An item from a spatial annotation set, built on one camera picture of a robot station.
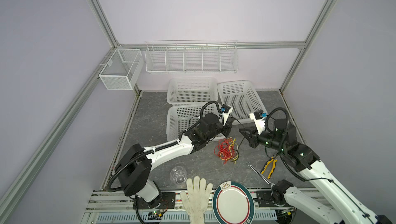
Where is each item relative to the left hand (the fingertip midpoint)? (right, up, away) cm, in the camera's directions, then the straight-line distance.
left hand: (234, 120), depth 75 cm
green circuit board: (-39, -45, -3) cm, 59 cm away
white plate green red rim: (-1, -39, -2) cm, 39 cm away
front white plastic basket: (-32, -1, +27) cm, 42 cm away
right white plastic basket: (+15, +13, +41) cm, 45 cm away
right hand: (+1, -4, -6) cm, 7 cm away
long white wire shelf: (-24, +41, +30) cm, 56 cm away
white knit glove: (-19, -39, -2) cm, 44 cm away
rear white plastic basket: (-30, +19, +45) cm, 58 cm away
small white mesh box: (-70, +32, +27) cm, 81 cm away
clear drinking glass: (-29, -30, +6) cm, 42 cm away
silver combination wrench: (+20, -33, +4) cm, 39 cm away
